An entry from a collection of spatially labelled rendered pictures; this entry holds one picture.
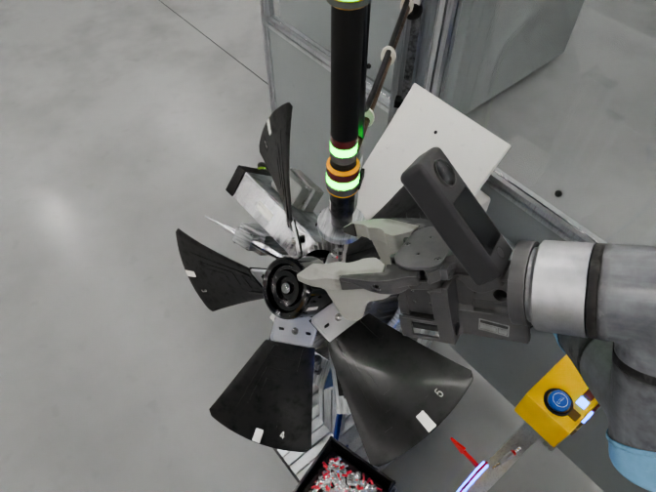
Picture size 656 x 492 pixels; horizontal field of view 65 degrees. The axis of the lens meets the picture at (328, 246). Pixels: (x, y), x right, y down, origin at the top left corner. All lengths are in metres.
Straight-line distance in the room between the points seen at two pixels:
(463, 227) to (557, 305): 0.09
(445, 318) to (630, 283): 0.15
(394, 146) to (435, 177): 0.77
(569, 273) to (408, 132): 0.80
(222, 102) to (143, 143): 0.56
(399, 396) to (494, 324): 0.47
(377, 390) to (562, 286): 0.56
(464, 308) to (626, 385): 0.13
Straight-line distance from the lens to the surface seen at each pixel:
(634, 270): 0.42
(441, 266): 0.45
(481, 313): 0.48
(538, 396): 1.12
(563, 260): 0.43
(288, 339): 1.06
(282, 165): 1.02
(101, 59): 4.09
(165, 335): 2.41
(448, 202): 0.42
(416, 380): 0.93
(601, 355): 0.52
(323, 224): 0.75
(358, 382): 0.94
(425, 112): 1.17
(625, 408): 0.47
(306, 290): 0.94
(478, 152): 1.10
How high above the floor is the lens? 2.04
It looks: 52 degrees down
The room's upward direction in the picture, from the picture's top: straight up
